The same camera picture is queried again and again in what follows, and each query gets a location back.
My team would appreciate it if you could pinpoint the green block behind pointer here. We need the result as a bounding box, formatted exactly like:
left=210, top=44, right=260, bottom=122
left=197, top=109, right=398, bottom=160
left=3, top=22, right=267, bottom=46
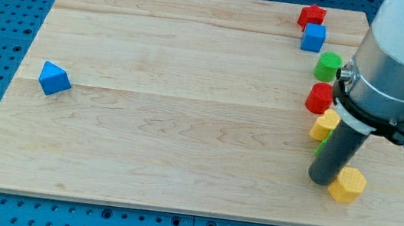
left=314, top=129, right=333, bottom=156

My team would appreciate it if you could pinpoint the blue cube block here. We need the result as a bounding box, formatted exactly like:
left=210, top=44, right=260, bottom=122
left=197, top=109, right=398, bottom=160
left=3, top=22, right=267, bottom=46
left=300, top=23, right=327, bottom=52

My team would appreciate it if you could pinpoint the wooden board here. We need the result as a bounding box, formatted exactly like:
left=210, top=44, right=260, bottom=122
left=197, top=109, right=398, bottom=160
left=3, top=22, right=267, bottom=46
left=0, top=0, right=404, bottom=226

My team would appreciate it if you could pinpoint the yellow heart block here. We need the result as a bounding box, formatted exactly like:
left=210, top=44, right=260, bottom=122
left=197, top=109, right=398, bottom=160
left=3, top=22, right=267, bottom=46
left=309, top=109, right=340, bottom=142

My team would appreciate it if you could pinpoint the red star block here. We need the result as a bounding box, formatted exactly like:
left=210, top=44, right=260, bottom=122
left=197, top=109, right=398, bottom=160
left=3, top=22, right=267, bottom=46
left=297, top=4, right=327, bottom=31

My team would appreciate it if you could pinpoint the green cylinder block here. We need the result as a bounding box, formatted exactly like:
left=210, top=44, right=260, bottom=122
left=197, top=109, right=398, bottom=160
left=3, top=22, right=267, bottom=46
left=313, top=52, right=343, bottom=82

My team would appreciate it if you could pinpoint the grey cylindrical pointer tool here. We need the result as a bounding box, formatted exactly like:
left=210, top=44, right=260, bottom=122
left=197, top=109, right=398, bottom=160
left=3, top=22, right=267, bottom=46
left=308, top=121, right=370, bottom=186

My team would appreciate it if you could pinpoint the red cylinder block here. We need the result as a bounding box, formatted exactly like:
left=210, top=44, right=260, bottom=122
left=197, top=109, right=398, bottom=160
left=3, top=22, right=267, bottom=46
left=305, top=82, right=333, bottom=114

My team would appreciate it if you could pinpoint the yellow hexagon block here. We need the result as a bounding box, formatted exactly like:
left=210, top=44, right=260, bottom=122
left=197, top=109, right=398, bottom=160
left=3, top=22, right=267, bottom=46
left=327, top=166, right=367, bottom=204

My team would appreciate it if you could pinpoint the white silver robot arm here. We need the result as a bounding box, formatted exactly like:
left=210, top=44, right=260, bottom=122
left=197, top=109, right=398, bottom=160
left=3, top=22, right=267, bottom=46
left=333, top=0, right=404, bottom=145

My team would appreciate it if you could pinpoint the blue triangle block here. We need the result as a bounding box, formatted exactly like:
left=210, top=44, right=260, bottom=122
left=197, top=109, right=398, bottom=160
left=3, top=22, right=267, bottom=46
left=38, top=61, right=71, bottom=96

